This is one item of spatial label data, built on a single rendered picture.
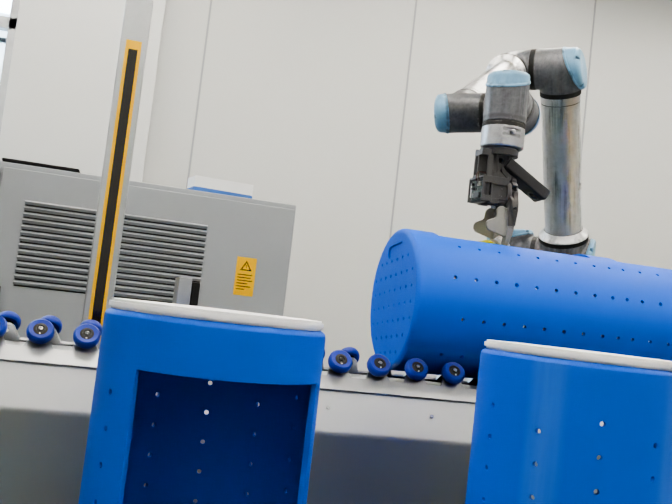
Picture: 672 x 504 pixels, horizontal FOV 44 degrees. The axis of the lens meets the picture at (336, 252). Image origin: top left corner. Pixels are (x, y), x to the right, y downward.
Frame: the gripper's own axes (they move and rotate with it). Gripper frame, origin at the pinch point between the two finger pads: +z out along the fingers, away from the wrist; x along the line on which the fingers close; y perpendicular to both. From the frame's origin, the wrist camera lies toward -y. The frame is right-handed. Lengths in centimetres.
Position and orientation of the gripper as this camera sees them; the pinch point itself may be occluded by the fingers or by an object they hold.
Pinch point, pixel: (501, 246)
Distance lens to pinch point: 175.8
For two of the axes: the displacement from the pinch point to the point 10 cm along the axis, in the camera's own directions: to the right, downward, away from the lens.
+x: 2.6, -0.3, -9.7
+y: -9.6, -1.2, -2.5
